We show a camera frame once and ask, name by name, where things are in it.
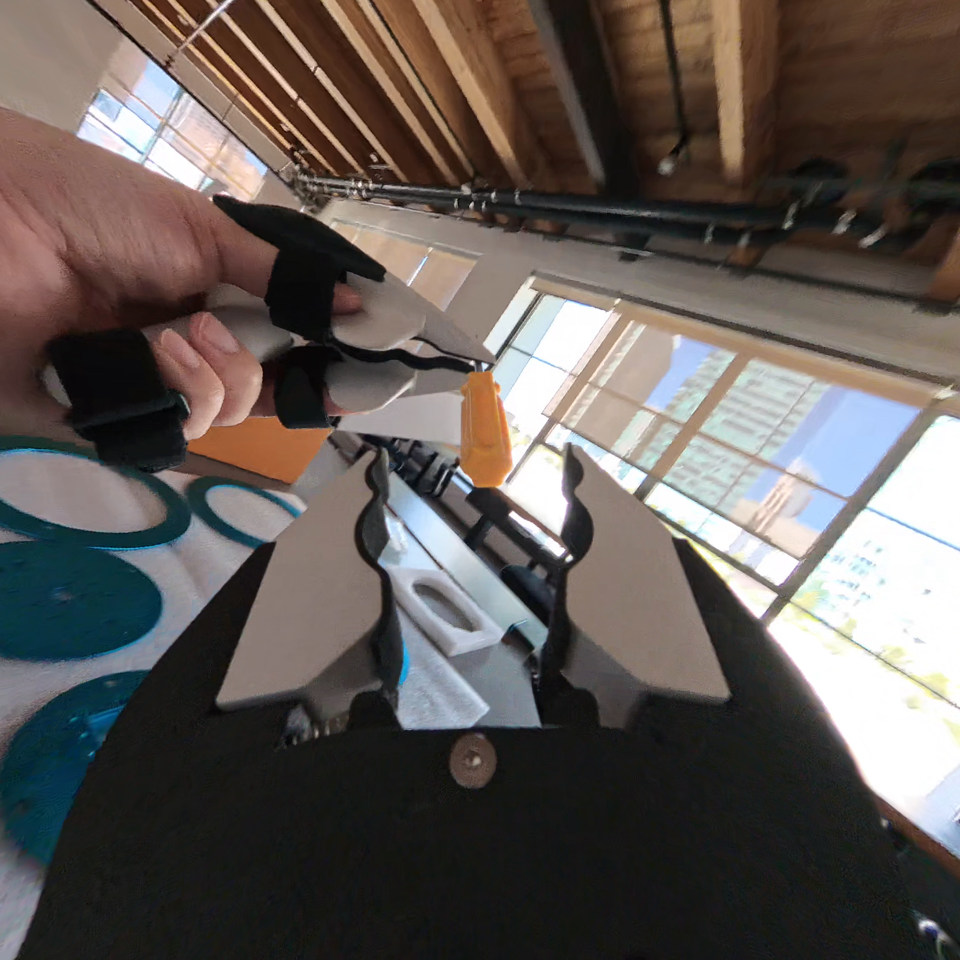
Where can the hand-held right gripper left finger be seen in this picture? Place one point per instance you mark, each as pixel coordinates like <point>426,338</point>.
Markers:
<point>315,600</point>

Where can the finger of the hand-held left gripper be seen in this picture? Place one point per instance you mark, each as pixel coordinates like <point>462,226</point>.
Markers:
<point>367,386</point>
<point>405,315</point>

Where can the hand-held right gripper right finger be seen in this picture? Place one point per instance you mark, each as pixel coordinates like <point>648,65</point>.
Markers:
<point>637,607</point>

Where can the yellow screwdriver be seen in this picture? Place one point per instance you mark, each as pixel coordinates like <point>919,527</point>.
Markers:
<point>484,427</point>

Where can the blue disc square bracket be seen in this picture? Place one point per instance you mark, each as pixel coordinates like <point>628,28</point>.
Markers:
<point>52,765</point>

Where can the white foam sheet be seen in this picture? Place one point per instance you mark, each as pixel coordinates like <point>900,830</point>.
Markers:
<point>210,570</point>

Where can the orange cardboard box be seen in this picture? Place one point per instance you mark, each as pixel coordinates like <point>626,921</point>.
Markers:
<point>262,450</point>

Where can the white foam block round hole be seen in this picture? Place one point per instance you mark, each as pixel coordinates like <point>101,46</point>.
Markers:
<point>472,641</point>

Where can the black ceiling pipe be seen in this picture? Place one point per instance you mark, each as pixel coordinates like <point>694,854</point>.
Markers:
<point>600,206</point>

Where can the large window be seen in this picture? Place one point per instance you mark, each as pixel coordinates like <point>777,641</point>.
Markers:
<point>825,465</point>

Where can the blue disc small holes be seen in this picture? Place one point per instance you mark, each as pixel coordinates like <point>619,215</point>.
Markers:
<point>75,622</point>

